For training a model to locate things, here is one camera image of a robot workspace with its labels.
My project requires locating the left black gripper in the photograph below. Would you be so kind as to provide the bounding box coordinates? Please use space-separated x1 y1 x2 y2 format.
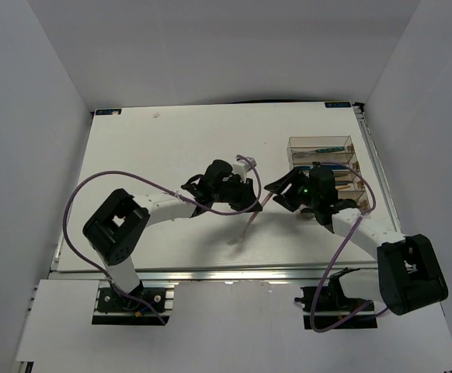
212 176 263 214

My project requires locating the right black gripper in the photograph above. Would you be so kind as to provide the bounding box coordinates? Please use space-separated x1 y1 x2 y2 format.
264 167 319 213

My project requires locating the blue knife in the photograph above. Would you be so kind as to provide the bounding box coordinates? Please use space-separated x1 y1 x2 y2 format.
296 164 349 172

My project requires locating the green handled fork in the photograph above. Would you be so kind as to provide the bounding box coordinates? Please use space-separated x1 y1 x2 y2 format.
291 146 346 157

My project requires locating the pink handled fork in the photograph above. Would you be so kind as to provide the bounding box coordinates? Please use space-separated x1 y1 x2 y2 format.
227 193 273 246

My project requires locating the black spoon short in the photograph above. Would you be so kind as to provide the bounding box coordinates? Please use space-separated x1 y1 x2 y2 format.
300 207 315 220

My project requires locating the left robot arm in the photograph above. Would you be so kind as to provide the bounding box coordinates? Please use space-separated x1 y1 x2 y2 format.
82 155 263 310

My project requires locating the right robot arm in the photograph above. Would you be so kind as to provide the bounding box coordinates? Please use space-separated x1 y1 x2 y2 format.
265 164 448 315

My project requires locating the clear plastic organizer tray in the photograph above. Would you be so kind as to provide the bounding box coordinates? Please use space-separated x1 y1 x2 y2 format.
287 135 370 211

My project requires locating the right blue corner label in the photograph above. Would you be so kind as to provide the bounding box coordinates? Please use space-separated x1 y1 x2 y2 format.
324 101 353 109

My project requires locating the blue corner label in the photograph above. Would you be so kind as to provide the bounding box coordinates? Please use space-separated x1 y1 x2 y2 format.
324 101 353 109
94 108 122 116

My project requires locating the left blue corner label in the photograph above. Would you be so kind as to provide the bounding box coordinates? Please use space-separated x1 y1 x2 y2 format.
94 108 122 116

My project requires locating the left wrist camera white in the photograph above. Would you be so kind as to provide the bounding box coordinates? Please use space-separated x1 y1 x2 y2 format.
231 155 257 183

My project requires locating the aluminium table rail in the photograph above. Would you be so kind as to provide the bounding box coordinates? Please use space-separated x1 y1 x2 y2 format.
47 263 377 282

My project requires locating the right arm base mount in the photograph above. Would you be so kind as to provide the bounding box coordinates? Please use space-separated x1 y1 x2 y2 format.
294 273 377 330

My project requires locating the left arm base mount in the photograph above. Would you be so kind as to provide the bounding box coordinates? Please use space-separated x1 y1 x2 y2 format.
92 282 174 326

